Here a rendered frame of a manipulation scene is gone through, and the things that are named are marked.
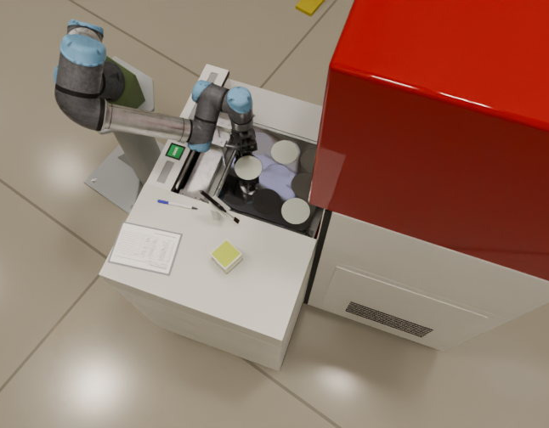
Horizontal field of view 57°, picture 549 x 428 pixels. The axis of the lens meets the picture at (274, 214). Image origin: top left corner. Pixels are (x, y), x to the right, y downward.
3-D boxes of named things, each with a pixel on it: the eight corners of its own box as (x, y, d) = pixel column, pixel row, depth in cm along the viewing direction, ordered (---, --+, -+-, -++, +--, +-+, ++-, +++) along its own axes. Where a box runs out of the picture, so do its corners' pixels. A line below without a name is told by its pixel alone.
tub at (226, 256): (244, 260, 165) (242, 253, 158) (227, 276, 163) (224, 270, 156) (228, 244, 167) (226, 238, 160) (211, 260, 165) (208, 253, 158)
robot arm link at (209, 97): (185, 113, 160) (217, 124, 159) (193, 78, 156) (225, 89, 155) (195, 110, 167) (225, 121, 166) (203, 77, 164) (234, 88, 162)
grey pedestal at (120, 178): (84, 183, 283) (15, 93, 208) (136, 127, 297) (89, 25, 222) (154, 232, 272) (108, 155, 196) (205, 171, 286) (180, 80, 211)
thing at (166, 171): (231, 92, 208) (229, 70, 195) (177, 207, 188) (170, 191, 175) (210, 86, 209) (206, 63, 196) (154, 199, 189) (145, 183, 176)
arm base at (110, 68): (89, 87, 201) (70, 87, 192) (102, 53, 195) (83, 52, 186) (116, 109, 198) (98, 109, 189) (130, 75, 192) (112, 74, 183)
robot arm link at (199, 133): (50, 131, 140) (214, 157, 164) (55, 92, 137) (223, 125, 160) (48, 119, 150) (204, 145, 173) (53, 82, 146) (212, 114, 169)
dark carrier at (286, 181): (335, 151, 189) (335, 150, 188) (307, 233, 176) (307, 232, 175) (248, 125, 193) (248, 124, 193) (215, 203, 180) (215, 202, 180)
